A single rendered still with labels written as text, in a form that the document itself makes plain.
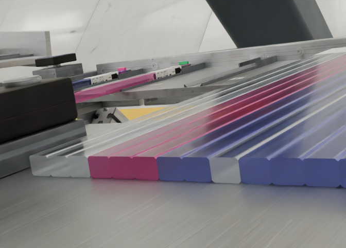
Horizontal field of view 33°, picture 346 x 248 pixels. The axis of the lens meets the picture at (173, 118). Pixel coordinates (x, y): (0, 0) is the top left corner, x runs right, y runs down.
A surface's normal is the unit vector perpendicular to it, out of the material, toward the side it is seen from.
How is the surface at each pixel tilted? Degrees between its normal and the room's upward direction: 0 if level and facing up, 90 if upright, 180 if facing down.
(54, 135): 90
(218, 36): 0
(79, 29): 0
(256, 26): 90
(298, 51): 45
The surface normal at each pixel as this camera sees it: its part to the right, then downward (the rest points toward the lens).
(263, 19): -0.11, 0.82
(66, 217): -0.15, -0.98
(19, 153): 0.82, -0.03
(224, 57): -0.54, 0.22
